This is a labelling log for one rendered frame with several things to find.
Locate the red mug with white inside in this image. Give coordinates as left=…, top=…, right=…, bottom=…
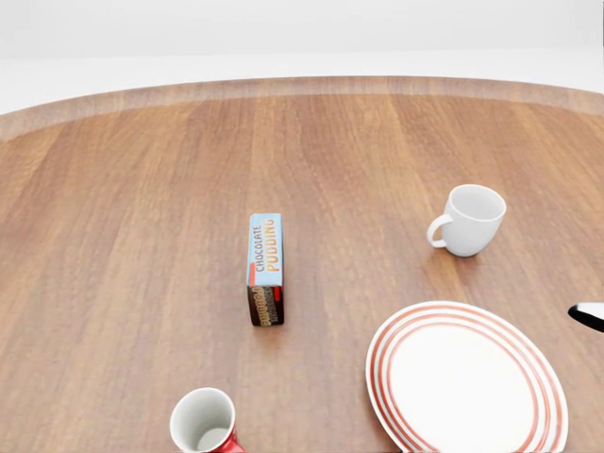
left=169, top=387, right=247, bottom=453

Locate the white plate with red rings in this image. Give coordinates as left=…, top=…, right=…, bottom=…
left=364, top=300, right=570, bottom=453

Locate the chocolate pudding box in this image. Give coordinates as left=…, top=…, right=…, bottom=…
left=245, top=212, right=286, bottom=327

